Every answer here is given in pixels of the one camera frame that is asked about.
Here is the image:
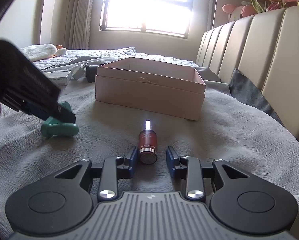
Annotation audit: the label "red perfume bottle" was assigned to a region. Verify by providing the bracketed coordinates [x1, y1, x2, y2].
[138, 120, 158, 165]

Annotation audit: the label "white orange plush toy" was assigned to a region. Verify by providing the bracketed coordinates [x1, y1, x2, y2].
[19, 43, 67, 62]

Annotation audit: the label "white flat box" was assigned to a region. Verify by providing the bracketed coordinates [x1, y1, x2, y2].
[43, 70, 71, 87]

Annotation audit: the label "white plug adapter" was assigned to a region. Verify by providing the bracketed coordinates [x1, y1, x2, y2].
[72, 63, 88, 80]

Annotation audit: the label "black cube charger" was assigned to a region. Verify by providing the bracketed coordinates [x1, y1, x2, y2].
[85, 64, 104, 83]

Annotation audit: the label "grey fleece blanket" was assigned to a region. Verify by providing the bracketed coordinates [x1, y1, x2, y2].
[0, 69, 299, 239]

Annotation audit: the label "quilted grey bed cover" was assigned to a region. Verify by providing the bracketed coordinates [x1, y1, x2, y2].
[33, 47, 198, 70]

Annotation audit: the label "pink cardboard box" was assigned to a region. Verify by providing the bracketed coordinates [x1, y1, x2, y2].
[95, 57, 205, 121]

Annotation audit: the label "dark grey cloth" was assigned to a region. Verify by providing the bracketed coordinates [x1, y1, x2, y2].
[228, 68, 284, 126]

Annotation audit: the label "beige curtain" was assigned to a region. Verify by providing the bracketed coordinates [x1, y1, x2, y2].
[64, 0, 94, 49]

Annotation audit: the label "beige padded headboard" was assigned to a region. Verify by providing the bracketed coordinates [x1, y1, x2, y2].
[196, 6, 299, 141]

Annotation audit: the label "barred window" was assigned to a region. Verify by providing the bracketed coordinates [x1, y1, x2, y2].
[100, 0, 194, 38]

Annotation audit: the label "pink plush bunny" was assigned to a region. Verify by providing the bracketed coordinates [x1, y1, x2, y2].
[222, 1, 257, 22]

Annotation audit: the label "potted plant pink leaves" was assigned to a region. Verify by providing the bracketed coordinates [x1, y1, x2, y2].
[251, 0, 297, 14]

